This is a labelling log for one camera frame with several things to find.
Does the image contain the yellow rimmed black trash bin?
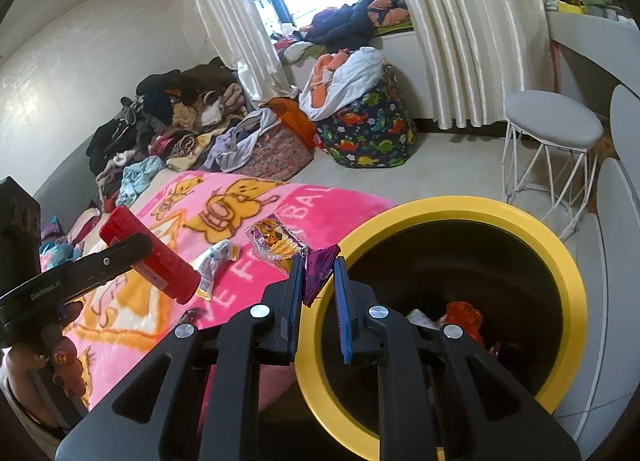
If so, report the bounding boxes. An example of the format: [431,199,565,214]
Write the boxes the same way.
[295,195,588,460]

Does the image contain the left hand painted nails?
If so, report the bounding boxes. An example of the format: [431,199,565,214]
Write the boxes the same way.
[2,299,89,430]

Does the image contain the yellow white snack bag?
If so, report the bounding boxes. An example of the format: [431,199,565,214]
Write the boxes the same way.
[192,239,241,301]

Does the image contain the right cream curtain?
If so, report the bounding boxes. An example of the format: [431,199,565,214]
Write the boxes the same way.
[406,0,554,129]

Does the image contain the floral fabric basket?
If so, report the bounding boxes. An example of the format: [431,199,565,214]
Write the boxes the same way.
[234,124,314,181]

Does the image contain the purple foil wrapper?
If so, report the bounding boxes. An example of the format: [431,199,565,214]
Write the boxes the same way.
[303,244,341,307]

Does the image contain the purple yellow chip bag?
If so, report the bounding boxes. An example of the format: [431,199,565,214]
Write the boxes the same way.
[245,214,309,273]

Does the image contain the white grey chair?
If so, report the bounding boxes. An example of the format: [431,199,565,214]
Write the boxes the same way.
[554,85,639,459]

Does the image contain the pink cartoon blanket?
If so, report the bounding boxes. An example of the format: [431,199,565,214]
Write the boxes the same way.
[67,173,394,408]

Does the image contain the white round stool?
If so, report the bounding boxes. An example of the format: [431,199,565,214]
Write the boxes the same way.
[501,89,604,241]

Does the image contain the cream curtain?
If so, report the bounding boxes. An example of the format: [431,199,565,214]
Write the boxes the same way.
[194,0,298,106]
[406,0,554,129]

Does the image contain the pile of clothes on bed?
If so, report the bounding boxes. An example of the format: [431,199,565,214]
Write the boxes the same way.
[86,57,278,213]

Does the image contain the brown chocolate bar wrapper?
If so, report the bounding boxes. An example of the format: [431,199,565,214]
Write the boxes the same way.
[177,307,206,328]

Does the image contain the clothes pile on windowsill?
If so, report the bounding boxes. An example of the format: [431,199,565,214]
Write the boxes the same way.
[271,0,413,64]

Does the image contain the red plastic bag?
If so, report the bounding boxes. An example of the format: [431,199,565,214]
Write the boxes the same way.
[442,301,484,346]

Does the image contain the left cream curtain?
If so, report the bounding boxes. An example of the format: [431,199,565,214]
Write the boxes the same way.
[194,0,298,106]

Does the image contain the white desk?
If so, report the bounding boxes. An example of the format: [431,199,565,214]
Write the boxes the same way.
[547,11,640,96]

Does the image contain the dinosaur print storage bag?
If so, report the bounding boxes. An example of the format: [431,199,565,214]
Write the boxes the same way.
[314,62,416,168]

